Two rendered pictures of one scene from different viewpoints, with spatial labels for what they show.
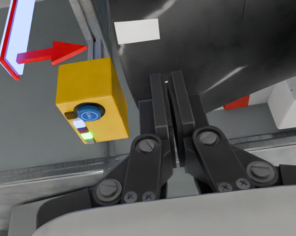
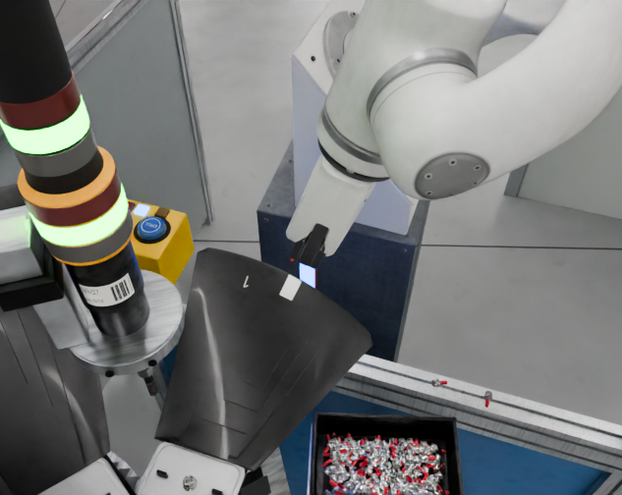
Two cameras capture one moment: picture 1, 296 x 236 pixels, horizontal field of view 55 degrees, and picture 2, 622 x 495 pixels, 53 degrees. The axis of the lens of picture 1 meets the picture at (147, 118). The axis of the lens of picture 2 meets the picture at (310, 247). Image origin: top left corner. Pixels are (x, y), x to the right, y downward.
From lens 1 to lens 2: 0.58 m
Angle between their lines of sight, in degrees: 53
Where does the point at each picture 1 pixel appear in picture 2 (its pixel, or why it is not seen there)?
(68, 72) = (188, 249)
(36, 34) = not seen: hidden behind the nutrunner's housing
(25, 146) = not seen: hidden behind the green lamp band
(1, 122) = (104, 137)
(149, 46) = (277, 287)
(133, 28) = (293, 286)
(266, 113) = not seen: outside the picture
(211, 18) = (276, 324)
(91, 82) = (172, 257)
